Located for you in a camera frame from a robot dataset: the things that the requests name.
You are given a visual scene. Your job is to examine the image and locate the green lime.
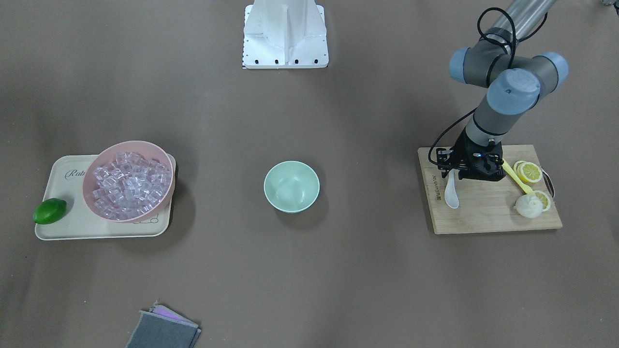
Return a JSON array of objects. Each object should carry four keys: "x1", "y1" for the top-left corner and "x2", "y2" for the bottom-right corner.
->
[{"x1": 32, "y1": 198, "x2": 68, "y2": 225}]

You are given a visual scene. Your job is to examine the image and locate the white ceramic spoon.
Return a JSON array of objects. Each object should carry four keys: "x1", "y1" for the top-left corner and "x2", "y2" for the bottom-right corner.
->
[{"x1": 444, "y1": 169, "x2": 460, "y2": 209}]

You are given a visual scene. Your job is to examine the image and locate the yellow plastic spoon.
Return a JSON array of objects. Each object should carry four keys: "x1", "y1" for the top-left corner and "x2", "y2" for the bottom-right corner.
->
[{"x1": 501, "y1": 159, "x2": 534, "y2": 195}]

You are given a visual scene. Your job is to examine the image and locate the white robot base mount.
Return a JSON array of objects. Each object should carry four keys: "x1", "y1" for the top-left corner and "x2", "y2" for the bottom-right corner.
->
[{"x1": 242, "y1": 0, "x2": 329, "y2": 69}]

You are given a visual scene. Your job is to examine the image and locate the mint green bowl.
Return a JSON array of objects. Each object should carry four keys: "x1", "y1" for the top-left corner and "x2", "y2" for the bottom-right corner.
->
[{"x1": 263, "y1": 160, "x2": 321, "y2": 214}]

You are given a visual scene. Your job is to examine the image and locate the pink bowl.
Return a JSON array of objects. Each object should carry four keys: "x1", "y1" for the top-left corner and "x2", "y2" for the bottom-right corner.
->
[{"x1": 82, "y1": 141, "x2": 176, "y2": 223}]

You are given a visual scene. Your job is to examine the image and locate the grey folded cloths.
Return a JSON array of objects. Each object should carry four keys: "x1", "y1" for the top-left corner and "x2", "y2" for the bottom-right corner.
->
[{"x1": 126, "y1": 303, "x2": 202, "y2": 348}]

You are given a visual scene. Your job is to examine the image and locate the pile of ice cubes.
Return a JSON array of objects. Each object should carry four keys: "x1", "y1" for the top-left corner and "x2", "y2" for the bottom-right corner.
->
[{"x1": 88, "y1": 151, "x2": 173, "y2": 221}]

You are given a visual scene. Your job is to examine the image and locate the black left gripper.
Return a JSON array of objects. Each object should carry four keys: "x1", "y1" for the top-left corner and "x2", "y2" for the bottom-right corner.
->
[{"x1": 436, "y1": 130, "x2": 506, "y2": 181}]

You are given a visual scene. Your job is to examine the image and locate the wooden cutting board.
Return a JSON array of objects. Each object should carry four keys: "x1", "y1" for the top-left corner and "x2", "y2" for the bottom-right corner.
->
[{"x1": 417, "y1": 147, "x2": 563, "y2": 235}]

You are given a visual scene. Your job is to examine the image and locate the beige plastic tray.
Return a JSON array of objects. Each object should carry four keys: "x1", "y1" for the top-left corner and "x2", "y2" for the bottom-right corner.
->
[{"x1": 34, "y1": 155, "x2": 172, "y2": 241}]

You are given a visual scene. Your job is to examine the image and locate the peeled lemon half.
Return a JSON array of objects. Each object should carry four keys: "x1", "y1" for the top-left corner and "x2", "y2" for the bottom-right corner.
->
[{"x1": 514, "y1": 194, "x2": 545, "y2": 219}]

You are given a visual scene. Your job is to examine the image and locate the lemon slice by half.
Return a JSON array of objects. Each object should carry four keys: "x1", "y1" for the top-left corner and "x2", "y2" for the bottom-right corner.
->
[{"x1": 533, "y1": 190, "x2": 552, "y2": 212}]

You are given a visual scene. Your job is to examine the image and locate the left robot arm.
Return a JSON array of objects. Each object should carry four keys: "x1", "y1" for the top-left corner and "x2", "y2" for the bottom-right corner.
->
[{"x1": 427, "y1": 0, "x2": 570, "y2": 181}]

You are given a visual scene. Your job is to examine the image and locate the lemon slices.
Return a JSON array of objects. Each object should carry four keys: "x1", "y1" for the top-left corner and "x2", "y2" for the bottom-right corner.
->
[{"x1": 513, "y1": 160, "x2": 543, "y2": 184}]

